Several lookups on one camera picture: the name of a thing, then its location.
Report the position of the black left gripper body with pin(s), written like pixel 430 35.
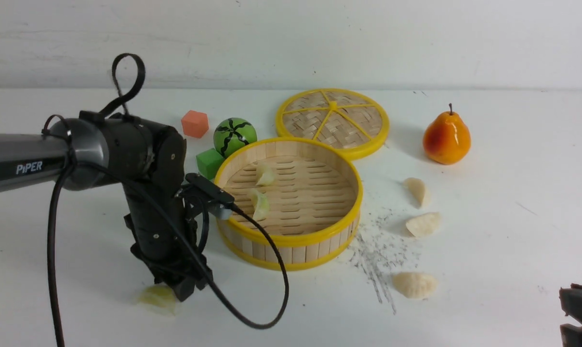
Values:
pixel 165 239

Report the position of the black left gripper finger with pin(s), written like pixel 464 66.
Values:
pixel 184 285
pixel 164 278

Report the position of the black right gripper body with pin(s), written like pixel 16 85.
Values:
pixel 571 304

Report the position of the green dumpling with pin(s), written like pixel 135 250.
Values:
pixel 260 203
pixel 265 174
pixel 159 299

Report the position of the white dumpling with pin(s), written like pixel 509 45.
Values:
pixel 419 190
pixel 424 225
pixel 415 285

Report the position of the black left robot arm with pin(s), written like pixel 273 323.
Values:
pixel 94 151

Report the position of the yellow-rimmed bamboo steamer tray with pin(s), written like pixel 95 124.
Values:
pixel 315 203

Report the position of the woven bamboo steamer lid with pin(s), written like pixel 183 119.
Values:
pixel 349 122

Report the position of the green foam cube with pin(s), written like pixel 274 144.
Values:
pixel 209 162

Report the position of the orange foam cube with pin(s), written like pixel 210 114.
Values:
pixel 195 124

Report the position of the green striped watermelon ball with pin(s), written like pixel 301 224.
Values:
pixel 233 134

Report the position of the orange toy pear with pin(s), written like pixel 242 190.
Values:
pixel 447 139

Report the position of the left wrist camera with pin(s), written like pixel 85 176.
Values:
pixel 202 196

